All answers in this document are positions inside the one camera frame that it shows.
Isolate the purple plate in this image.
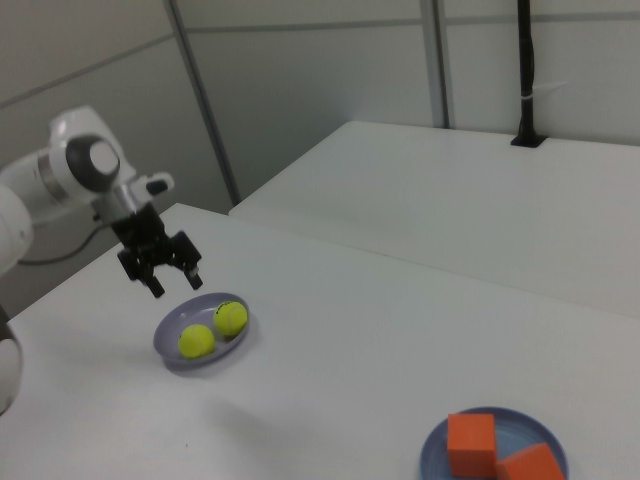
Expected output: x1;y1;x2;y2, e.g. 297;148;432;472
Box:
152;292;251;374

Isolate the orange foam cube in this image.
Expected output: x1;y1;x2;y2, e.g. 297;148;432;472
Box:
446;412;498;477
495;442;566;480

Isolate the white zip tie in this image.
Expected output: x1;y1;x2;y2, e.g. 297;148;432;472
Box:
519;81;570;101

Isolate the blue plate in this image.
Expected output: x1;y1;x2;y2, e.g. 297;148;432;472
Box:
419;405;570;480

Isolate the yellow tennis ball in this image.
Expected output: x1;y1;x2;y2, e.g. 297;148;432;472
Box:
212;299;249;337
178;323;217;360

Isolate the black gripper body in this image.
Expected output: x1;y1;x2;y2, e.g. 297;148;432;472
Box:
110;204;174;261

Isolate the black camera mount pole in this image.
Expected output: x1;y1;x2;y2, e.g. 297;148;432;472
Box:
509;0;545;149

